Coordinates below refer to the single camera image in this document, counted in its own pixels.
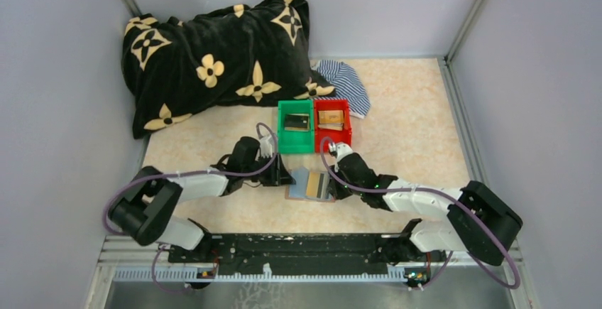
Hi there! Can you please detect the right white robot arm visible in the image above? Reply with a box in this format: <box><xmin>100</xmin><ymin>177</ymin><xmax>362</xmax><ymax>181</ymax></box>
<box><xmin>320</xmin><ymin>138</ymin><xmax>523</xmax><ymax>266</ymax></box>

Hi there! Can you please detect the pink leather card holder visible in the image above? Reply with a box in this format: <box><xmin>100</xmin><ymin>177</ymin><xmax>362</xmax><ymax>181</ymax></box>
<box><xmin>285</xmin><ymin>168</ymin><xmax>335</xmax><ymax>202</ymax></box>

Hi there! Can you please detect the white toothed cable rail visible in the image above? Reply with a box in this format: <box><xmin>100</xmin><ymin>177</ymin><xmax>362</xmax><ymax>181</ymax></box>
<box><xmin>113</xmin><ymin>264</ymin><xmax>407</xmax><ymax>283</ymax></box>

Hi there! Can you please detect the black VIP card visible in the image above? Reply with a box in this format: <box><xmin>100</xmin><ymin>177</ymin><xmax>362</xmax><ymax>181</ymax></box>
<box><xmin>283</xmin><ymin>114</ymin><xmax>311</xmax><ymax>131</ymax></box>

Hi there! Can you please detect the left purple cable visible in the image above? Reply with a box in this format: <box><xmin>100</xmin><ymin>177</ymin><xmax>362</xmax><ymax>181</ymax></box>
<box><xmin>102</xmin><ymin>122</ymin><xmax>280</xmax><ymax>237</ymax></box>

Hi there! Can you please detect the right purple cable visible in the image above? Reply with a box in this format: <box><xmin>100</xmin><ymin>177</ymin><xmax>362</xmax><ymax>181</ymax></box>
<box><xmin>319</xmin><ymin>137</ymin><xmax>522</xmax><ymax>291</ymax></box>

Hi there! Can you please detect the green plastic bin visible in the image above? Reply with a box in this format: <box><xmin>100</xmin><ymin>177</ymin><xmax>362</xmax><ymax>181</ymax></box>
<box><xmin>277</xmin><ymin>99</ymin><xmax>314</xmax><ymax>154</ymax></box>

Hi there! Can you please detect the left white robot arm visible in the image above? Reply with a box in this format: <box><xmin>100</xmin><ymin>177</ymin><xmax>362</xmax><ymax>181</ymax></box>
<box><xmin>105</xmin><ymin>135</ymin><xmax>295</xmax><ymax>262</ymax></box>

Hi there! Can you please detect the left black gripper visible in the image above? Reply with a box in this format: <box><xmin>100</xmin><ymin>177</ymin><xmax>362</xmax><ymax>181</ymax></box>
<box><xmin>242</xmin><ymin>152</ymin><xmax>296</xmax><ymax>186</ymax></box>

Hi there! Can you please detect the red plastic bin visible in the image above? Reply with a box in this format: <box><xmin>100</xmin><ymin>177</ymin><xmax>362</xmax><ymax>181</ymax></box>
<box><xmin>313</xmin><ymin>99</ymin><xmax>352</xmax><ymax>153</ymax></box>

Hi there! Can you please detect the purple cable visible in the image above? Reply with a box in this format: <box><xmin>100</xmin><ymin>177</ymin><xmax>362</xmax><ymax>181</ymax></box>
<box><xmin>102</xmin><ymin>122</ymin><xmax>280</xmax><ymax>237</ymax></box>
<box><xmin>319</xmin><ymin>137</ymin><xmax>522</xmax><ymax>291</ymax></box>

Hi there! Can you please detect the blue striped cloth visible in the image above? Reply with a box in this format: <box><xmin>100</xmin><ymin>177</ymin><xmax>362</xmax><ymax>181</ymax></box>
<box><xmin>312</xmin><ymin>60</ymin><xmax>371</xmax><ymax>119</ymax></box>

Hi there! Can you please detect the black floral blanket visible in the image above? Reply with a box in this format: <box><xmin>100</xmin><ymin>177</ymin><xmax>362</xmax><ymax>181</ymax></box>
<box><xmin>121</xmin><ymin>0</ymin><xmax>336</xmax><ymax>139</ymax></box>

